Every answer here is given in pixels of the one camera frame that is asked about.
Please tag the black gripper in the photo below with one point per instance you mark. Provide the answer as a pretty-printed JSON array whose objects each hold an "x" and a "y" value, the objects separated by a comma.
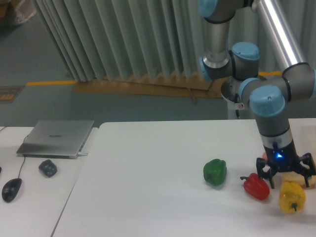
[{"x": 285, "y": 159}]

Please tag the yellow bell pepper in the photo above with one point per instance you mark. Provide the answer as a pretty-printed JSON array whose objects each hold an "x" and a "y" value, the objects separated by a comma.
[{"x": 292, "y": 197}]

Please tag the black computer mouse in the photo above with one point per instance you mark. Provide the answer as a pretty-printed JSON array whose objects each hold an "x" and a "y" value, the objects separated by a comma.
[{"x": 11, "y": 189}]

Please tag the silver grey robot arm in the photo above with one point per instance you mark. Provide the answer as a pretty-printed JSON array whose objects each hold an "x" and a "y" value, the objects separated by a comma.
[{"x": 266, "y": 99}]

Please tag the red bell pepper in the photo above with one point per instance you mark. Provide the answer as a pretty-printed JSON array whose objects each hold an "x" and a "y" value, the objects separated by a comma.
[{"x": 255, "y": 186}]

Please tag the green bell pepper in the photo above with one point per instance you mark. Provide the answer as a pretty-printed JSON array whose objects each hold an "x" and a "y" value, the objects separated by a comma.
[{"x": 215, "y": 171}]

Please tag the yellow bread loaf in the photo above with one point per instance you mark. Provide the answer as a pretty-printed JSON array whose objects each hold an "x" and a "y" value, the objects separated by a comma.
[{"x": 298, "y": 179}]

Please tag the brown cardboard sheet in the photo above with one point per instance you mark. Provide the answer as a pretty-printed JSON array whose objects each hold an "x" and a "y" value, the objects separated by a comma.
[{"x": 193, "y": 87}]

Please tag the grey pleated curtain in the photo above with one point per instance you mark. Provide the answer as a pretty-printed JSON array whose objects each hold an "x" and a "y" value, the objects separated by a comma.
[{"x": 135, "y": 40}]

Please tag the small black controller gadget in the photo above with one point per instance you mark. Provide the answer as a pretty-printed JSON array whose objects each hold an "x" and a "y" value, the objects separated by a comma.
[{"x": 48, "y": 168}]

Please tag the silver closed laptop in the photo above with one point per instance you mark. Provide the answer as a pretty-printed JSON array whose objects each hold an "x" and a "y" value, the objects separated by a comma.
[{"x": 56, "y": 139}]

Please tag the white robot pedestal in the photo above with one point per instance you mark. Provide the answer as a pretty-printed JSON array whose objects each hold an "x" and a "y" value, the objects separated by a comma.
[{"x": 236, "y": 109}]

